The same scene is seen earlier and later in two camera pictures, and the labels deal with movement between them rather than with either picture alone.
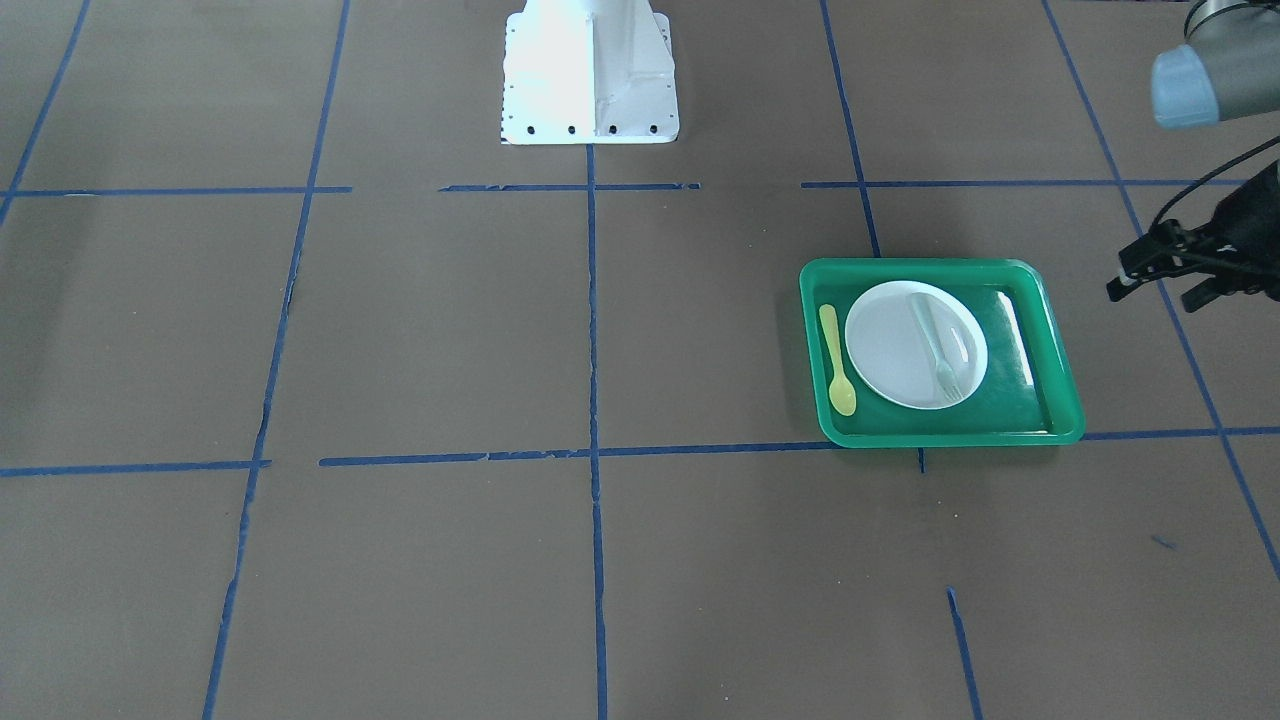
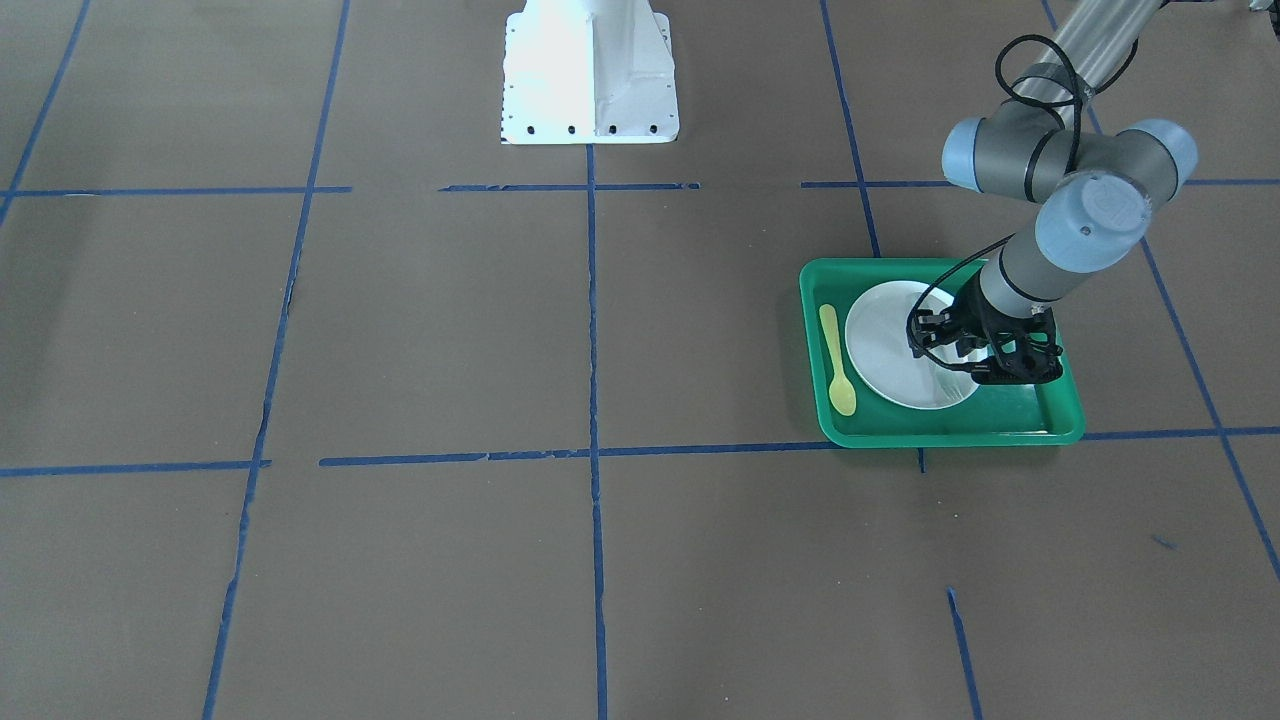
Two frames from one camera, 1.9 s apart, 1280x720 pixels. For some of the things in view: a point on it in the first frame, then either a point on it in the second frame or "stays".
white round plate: [889, 351] stays
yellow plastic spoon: [842, 395] stays
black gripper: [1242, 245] to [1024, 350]
